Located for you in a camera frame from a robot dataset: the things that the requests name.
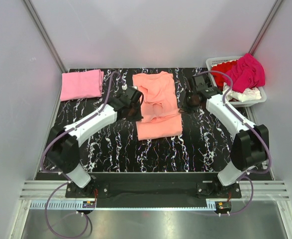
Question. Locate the red crumpled t shirt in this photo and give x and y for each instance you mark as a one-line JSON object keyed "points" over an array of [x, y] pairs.
{"points": [[224, 68]]}

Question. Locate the aluminium frame post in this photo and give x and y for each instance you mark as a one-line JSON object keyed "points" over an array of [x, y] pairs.
{"points": [[265, 26], [44, 34]]}

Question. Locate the salmon orange t shirt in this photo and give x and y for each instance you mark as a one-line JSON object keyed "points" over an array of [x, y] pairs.
{"points": [[160, 111]]}

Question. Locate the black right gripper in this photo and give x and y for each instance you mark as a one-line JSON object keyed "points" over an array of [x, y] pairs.
{"points": [[185, 108]]}

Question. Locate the folded pink t shirt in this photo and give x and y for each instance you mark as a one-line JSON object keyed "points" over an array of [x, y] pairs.
{"points": [[81, 85]]}

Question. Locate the right electronics board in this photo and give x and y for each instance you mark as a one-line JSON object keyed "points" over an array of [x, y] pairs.
{"points": [[224, 206]]}

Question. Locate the magenta crumpled t shirt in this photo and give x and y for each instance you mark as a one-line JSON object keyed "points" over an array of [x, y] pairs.
{"points": [[247, 73]]}

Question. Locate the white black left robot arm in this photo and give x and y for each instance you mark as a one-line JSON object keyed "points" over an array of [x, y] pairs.
{"points": [[63, 144]]}

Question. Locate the aluminium front rail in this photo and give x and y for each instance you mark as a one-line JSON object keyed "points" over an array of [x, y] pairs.
{"points": [[263, 190]]}

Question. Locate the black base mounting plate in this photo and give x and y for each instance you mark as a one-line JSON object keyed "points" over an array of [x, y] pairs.
{"points": [[168, 189]]}

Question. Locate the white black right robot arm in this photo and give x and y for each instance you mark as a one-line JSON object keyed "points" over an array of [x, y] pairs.
{"points": [[250, 145]]}

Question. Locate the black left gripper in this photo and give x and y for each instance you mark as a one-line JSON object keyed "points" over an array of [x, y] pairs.
{"points": [[138, 117]]}

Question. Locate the left electronics board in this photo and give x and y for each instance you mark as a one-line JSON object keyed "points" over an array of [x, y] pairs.
{"points": [[89, 204]]}

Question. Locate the right aluminium frame post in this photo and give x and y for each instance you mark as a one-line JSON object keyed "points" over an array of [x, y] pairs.
{"points": [[265, 26]]}

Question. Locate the white plastic laundry basket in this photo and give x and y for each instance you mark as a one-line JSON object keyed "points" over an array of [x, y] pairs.
{"points": [[210, 62]]}

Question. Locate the grey slotted cable duct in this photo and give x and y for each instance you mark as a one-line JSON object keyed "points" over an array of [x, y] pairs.
{"points": [[201, 205]]}

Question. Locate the white crumpled t shirt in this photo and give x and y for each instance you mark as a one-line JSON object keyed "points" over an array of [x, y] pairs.
{"points": [[247, 95]]}

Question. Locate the left aluminium frame post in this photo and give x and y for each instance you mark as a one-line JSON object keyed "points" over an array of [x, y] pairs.
{"points": [[44, 34]]}

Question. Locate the electronics board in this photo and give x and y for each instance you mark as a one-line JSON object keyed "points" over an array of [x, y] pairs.
{"points": [[224, 206], [89, 204]]}

